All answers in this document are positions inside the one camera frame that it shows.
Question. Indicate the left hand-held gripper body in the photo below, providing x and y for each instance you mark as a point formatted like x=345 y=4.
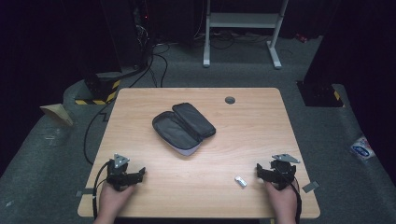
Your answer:
x=119 y=174

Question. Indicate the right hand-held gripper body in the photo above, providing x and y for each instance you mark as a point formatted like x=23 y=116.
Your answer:
x=283 y=171

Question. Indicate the small silver metal piece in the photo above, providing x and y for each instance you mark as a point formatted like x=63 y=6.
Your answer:
x=240 y=181

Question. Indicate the black pencil case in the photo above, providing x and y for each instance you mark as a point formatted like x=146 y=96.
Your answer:
x=179 y=132

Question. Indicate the person's left hand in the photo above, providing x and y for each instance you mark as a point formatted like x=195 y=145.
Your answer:
x=112 y=202

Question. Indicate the person's right hand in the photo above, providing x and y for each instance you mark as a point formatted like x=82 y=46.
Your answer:
x=281 y=203

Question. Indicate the grey tape strip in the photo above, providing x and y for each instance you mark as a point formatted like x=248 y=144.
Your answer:
x=310 y=186
x=84 y=192

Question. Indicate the blue white plastic packet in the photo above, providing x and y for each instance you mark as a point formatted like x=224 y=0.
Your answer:
x=362 y=148

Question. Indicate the black stand base yellow corner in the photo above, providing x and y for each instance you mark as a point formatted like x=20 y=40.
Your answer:
x=320 y=95

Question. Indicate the black yellow striped stand base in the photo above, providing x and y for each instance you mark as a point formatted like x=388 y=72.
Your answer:
x=102 y=90

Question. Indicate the beige cardboard wedge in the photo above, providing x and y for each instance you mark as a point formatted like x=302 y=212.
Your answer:
x=57 y=112

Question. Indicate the small red object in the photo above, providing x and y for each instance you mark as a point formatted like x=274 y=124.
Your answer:
x=301 y=38

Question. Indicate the black equipment tower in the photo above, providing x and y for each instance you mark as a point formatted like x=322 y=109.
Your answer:
x=124 y=31

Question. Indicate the white metal stand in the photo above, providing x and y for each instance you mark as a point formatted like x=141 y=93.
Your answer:
x=243 y=20

